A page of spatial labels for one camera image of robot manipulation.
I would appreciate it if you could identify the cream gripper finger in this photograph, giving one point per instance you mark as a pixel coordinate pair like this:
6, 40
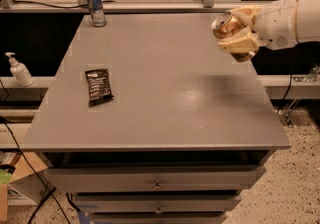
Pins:
246, 15
244, 41

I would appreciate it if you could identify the orange soda can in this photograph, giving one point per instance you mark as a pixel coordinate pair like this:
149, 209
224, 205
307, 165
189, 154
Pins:
227, 25

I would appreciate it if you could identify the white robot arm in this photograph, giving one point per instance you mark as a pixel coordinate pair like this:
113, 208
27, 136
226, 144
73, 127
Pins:
279, 25

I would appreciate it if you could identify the blue silver energy drink can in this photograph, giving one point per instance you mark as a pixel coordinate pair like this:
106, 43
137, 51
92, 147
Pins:
96, 12

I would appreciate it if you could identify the grey drawer cabinet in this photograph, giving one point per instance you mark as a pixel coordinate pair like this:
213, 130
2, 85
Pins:
178, 102

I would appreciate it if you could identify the black snack packet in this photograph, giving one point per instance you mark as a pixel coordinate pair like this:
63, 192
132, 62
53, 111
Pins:
99, 87

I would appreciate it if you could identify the top grey drawer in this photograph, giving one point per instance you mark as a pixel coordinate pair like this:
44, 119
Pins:
157, 179

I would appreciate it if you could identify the grey drawer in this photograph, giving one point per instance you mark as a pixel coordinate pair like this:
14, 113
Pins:
164, 218
156, 203
157, 179

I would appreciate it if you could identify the bottom grey drawer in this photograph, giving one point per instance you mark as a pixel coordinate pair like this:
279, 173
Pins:
164, 218

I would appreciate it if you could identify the white pump bottle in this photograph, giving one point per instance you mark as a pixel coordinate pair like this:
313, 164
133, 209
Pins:
19, 71

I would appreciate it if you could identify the middle grey drawer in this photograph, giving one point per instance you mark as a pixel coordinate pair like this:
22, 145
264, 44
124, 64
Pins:
156, 203

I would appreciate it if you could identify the cardboard box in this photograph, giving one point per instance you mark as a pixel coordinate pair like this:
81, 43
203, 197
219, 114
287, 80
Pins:
25, 187

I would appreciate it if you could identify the green object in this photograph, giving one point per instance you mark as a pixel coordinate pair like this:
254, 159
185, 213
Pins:
6, 172

